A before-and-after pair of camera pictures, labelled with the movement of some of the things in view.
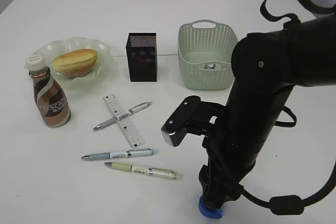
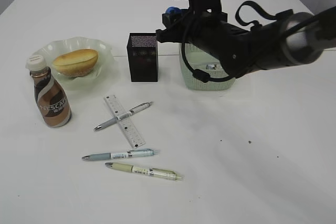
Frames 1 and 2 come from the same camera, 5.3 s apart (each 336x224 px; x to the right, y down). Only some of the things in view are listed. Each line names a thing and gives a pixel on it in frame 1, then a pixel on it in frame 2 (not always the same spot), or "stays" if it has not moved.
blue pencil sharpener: [213, 213] → [172, 10]
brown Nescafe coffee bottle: [52, 104] stays
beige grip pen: [167, 173] stays
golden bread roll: [75, 63] stays
